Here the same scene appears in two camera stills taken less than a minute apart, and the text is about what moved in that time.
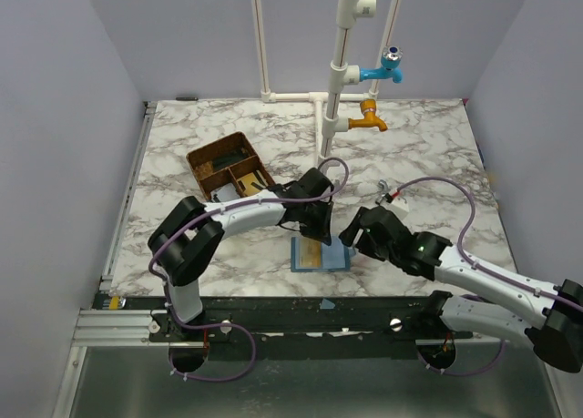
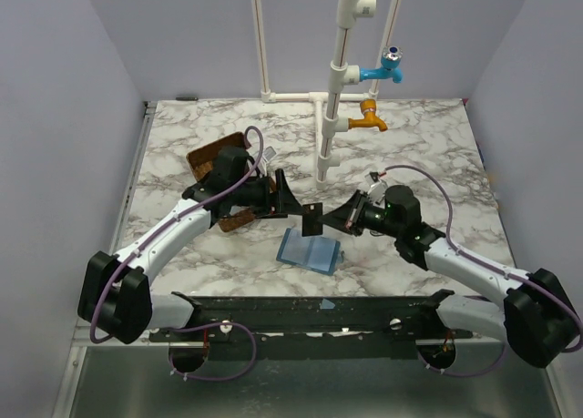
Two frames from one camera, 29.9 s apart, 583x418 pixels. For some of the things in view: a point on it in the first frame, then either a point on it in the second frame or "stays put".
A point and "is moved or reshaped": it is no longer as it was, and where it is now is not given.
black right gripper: (361, 232) -> (353, 213)
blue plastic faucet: (390, 66) stays put
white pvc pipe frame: (352, 3) stays put
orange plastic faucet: (368, 107) stays put
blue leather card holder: (310, 255) is moved or reshaped
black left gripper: (316, 222) -> (278, 192)
